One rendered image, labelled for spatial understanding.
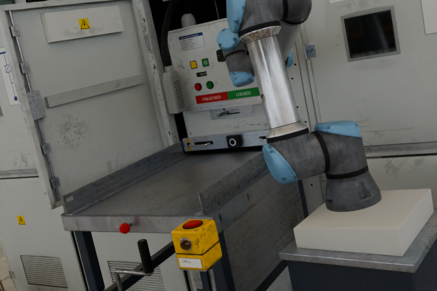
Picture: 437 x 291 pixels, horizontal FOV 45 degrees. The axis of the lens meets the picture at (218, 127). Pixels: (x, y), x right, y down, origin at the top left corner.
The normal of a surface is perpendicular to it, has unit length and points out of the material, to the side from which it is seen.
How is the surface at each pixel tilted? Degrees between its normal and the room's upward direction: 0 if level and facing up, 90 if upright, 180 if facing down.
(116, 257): 90
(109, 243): 90
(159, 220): 90
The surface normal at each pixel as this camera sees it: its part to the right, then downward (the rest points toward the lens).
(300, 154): 0.16, -0.04
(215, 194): 0.84, -0.09
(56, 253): -0.51, 0.24
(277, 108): -0.22, 0.07
